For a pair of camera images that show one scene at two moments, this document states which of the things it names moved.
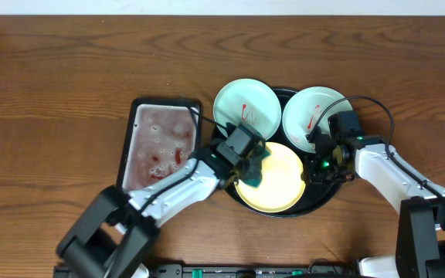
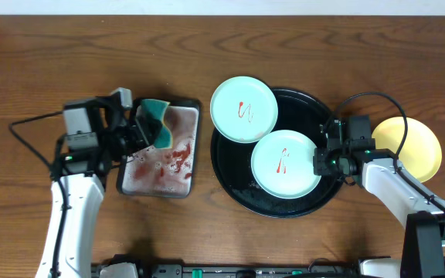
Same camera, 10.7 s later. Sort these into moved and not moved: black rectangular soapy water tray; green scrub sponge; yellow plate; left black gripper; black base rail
Moved: yellow plate; green scrub sponge; left black gripper
Not moved: black base rail; black rectangular soapy water tray
